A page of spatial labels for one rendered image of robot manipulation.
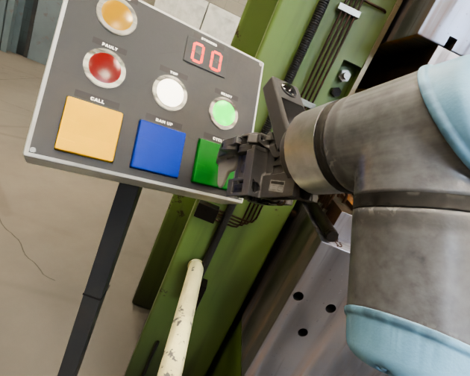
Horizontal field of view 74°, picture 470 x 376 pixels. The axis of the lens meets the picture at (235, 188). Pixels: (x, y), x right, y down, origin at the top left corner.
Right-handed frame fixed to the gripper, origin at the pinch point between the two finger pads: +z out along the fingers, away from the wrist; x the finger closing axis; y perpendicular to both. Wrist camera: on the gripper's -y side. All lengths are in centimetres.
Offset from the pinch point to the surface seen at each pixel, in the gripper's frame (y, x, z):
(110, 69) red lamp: -8.8, -19.4, 2.9
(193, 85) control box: -11.6, -6.4, 3.3
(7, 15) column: -295, -145, 595
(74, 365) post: 49, -9, 43
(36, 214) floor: 17, -27, 175
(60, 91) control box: -3.4, -24.7, 3.4
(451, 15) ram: -35, 35, -16
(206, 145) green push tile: -1.9, -2.6, 2.6
